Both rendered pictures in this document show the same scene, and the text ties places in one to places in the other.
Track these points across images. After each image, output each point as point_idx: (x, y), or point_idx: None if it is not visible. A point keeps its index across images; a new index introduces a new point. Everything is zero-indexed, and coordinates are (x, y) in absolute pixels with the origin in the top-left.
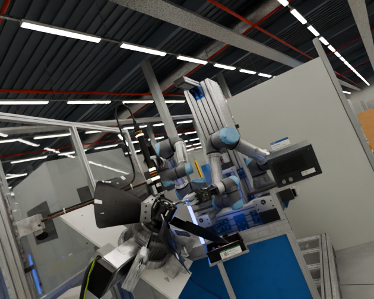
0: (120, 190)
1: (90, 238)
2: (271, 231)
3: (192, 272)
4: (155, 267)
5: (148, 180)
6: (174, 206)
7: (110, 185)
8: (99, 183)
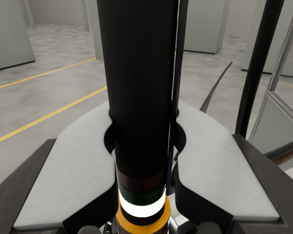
0: (201, 107)
1: (289, 169)
2: None
3: None
4: None
5: (173, 194)
6: (106, 233)
7: (214, 85)
8: (227, 66)
